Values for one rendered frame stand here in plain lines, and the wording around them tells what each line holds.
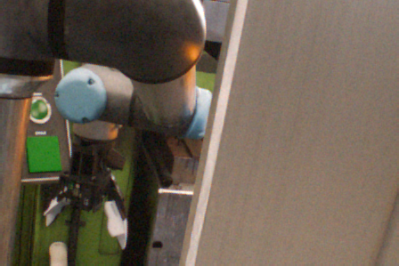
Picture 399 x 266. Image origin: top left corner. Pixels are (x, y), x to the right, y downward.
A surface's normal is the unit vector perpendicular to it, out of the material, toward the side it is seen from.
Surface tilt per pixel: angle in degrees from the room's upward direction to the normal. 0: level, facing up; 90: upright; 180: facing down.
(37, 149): 60
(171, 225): 90
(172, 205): 90
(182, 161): 90
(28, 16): 109
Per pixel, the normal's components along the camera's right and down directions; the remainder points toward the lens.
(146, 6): 0.58, 0.20
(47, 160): 0.61, -0.22
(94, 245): 0.21, 0.28
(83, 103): -0.09, 0.23
